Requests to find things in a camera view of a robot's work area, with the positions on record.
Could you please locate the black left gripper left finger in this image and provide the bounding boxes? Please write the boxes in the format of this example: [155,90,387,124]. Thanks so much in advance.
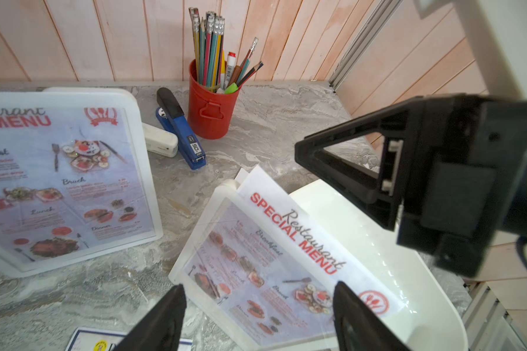
[114,285,187,351]

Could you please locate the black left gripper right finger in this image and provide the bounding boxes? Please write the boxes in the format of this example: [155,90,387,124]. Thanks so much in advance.
[333,281,409,351]

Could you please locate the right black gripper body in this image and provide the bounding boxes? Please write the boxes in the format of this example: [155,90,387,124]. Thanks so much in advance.
[295,94,527,277]

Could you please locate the white menu holder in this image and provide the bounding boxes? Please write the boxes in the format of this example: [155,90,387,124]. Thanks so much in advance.
[0,88,163,278]
[169,180,338,350]

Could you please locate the special menu sheet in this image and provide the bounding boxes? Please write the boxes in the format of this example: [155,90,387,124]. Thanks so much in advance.
[169,168,405,350]
[0,107,155,269]

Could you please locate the white plastic tray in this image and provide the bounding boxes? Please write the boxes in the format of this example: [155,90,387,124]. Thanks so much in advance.
[290,180,468,350]

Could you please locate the white stapler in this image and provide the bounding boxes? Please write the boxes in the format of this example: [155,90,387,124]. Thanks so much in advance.
[142,123,179,158]

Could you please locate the blue stapler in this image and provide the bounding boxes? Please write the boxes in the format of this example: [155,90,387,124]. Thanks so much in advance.
[156,87,206,170]

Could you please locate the red pencil cup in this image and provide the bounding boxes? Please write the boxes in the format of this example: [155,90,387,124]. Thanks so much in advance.
[187,60,240,140]

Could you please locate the pencils in cup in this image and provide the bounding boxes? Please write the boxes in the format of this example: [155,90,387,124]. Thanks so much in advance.
[188,7,264,94]

